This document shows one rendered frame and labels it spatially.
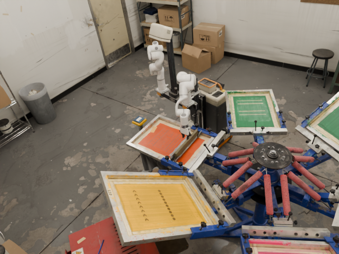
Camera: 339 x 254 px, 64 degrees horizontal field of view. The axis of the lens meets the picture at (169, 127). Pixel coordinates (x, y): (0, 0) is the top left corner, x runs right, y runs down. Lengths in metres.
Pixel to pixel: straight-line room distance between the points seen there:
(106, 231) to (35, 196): 2.23
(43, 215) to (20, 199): 0.52
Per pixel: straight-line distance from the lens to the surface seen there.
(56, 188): 4.27
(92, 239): 2.26
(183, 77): 2.72
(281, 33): 6.06
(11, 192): 4.60
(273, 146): 2.43
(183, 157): 2.77
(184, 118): 2.55
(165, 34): 2.81
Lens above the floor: 2.98
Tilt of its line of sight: 40 degrees down
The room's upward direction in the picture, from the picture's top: 8 degrees counter-clockwise
